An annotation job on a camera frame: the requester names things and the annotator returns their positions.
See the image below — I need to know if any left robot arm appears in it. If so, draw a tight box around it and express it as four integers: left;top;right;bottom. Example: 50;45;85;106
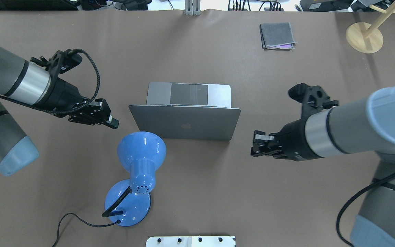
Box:
0;47;119;176

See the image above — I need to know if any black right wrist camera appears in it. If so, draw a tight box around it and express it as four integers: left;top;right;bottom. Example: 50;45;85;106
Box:
288;83;339;119

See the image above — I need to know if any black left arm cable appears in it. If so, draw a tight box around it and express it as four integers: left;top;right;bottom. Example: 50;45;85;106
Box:
0;49;101;115

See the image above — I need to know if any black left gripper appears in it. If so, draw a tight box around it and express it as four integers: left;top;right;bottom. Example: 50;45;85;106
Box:
42;78;119;129

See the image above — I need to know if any grey laptop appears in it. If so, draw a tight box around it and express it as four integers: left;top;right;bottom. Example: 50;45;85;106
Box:
129;82;241;141

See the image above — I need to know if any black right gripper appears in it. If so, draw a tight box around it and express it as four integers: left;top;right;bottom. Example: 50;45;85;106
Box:
251;119;321;161

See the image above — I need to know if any wooden cup stand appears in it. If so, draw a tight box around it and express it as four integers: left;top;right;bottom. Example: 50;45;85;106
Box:
345;1;395;54

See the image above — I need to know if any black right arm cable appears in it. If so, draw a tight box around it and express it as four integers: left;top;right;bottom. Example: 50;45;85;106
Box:
336;165;395;247

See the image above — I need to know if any aluminium frame post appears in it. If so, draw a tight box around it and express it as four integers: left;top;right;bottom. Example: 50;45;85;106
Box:
184;0;201;16

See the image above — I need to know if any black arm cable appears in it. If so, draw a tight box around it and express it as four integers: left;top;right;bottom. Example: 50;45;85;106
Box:
336;165;395;247
0;49;101;115

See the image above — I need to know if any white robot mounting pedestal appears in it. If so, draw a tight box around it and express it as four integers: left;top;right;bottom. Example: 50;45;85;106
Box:
145;235;237;247

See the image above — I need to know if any blue desk lamp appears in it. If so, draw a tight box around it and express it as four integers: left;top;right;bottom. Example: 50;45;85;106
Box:
102;131;166;227

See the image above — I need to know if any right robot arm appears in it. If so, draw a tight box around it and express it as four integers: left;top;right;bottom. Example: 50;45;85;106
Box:
250;83;395;247

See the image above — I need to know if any black lamp power cable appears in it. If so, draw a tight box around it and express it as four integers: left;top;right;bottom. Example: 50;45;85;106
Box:
52;213;121;247

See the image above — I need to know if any folded grey cloth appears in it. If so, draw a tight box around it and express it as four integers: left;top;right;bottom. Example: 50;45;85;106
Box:
259;22;296;50

